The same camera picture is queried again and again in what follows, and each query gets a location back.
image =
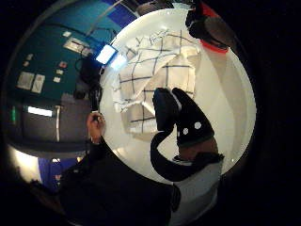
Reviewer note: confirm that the the person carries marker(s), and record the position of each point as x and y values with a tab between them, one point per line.
125	191

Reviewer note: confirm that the wide white wall poster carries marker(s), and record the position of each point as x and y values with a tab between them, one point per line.
75	45

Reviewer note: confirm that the white checkered cloth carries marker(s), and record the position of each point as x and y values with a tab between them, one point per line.
156	72

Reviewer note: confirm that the black camera stand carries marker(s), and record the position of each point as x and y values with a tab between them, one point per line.
91	78

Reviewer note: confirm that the bright laptop screen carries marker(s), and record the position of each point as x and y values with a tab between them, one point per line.
106	54

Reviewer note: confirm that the white light strip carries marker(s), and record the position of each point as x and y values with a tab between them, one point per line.
39	111

